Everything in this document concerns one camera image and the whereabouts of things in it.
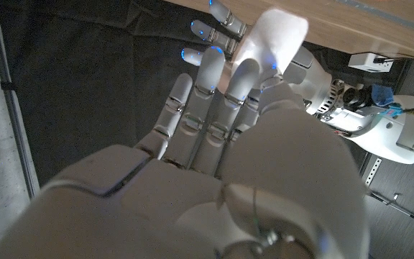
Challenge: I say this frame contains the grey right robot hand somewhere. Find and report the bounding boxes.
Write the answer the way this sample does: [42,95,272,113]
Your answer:
[0,45,369,259]

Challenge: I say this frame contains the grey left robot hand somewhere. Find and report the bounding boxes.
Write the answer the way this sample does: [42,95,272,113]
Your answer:
[180,0,334,115]

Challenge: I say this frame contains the tan adhesive bandage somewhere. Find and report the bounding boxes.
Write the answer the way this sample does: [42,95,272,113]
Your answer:
[216,63,236,95]

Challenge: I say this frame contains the black curtain backdrop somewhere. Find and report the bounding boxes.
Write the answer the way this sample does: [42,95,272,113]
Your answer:
[0,0,355,188]

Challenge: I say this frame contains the white power box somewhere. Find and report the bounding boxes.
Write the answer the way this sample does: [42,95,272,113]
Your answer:
[348,53,395,73]

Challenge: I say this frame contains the grey tape rectangle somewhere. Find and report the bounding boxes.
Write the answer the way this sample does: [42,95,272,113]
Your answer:
[336,0,414,37]

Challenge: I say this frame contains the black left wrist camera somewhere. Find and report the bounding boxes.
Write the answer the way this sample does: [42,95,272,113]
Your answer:
[343,86,373,112]

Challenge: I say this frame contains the perforated metal rail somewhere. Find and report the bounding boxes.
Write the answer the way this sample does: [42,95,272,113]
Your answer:
[364,157,383,187]

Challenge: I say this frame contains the black curtain frame pole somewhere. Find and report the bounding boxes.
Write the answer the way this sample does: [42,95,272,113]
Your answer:
[0,0,41,199]

